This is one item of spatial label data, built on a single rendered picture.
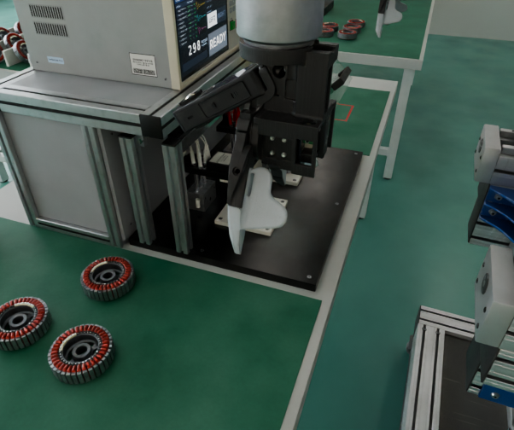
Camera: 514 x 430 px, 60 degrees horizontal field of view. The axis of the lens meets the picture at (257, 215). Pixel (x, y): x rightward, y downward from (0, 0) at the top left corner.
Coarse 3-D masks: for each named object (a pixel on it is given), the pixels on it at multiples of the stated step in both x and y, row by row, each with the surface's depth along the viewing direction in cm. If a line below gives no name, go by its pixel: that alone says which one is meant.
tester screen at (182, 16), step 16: (176, 0) 85; (192, 0) 90; (208, 0) 97; (224, 0) 104; (176, 16) 86; (192, 16) 92; (192, 32) 93; (208, 32) 100; (208, 48) 102; (224, 48) 110
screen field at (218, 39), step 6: (216, 30) 103; (222, 30) 106; (210, 36) 101; (216, 36) 104; (222, 36) 107; (210, 42) 102; (216, 42) 105; (222, 42) 108; (210, 48) 102; (216, 48) 105; (222, 48) 109; (210, 54) 103
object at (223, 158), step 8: (216, 152) 112; (224, 152) 112; (208, 160) 109; (216, 160) 108; (224, 160) 108; (184, 168) 111; (192, 168) 110; (208, 168) 109; (216, 168) 108; (224, 168) 107; (200, 176) 115; (208, 176) 110; (216, 176) 109; (224, 176) 108; (200, 184) 116
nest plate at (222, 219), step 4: (280, 200) 119; (284, 200) 119; (284, 204) 118; (224, 208) 116; (220, 212) 115; (224, 212) 115; (220, 216) 113; (224, 216) 113; (216, 220) 112; (220, 220) 112; (224, 220) 112; (220, 224) 112; (224, 224) 112; (256, 232) 110; (260, 232) 109; (264, 232) 109; (268, 232) 108
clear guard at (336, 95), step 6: (336, 60) 128; (336, 66) 126; (336, 72) 124; (336, 78) 122; (348, 78) 128; (330, 90) 115; (336, 90) 118; (342, 90) 121; (330, 96) 114; (336, 96) 116; (336, 102) 115
